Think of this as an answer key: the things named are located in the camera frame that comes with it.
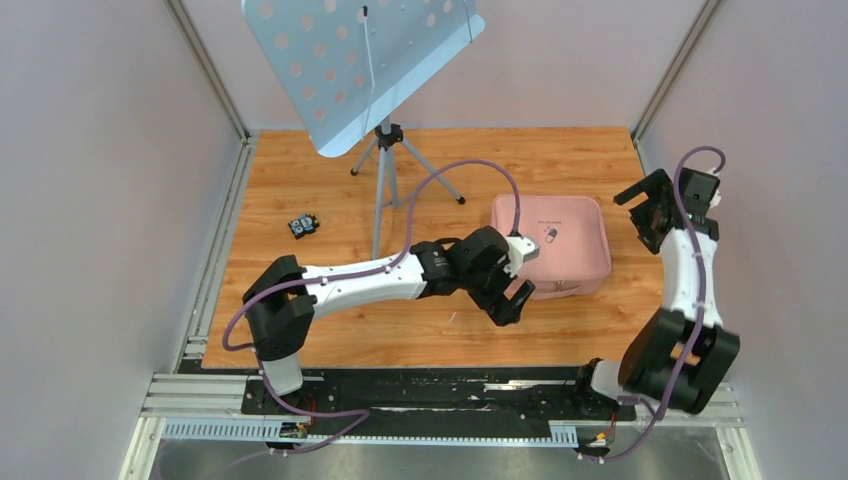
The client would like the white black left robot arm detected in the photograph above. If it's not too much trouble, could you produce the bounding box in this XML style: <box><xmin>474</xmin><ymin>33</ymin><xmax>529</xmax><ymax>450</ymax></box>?
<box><xmin>241</xmin><ymin>226</ymin><xmax>540</xmax><ymax>413</ymax></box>

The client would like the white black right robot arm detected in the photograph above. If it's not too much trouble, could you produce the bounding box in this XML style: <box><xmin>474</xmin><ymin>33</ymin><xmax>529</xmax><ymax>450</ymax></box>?
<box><xmin>570</xmin><ymin>168</ymin><xmax>740</xmax><ymax>418</ymax></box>

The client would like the pink medicine kit case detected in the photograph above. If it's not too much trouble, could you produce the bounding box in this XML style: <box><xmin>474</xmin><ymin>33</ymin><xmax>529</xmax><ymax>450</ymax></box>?
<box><xmin>506</xmin><ymin>194</ymin><xmax>612</xmax><ymax>300</ymax></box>

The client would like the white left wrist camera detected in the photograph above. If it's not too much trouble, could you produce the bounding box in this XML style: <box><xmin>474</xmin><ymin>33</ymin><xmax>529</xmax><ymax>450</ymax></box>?
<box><xmin>504</xmin><ymin>235</ymin><xmax>540</xmax><ymax>277</ymax></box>

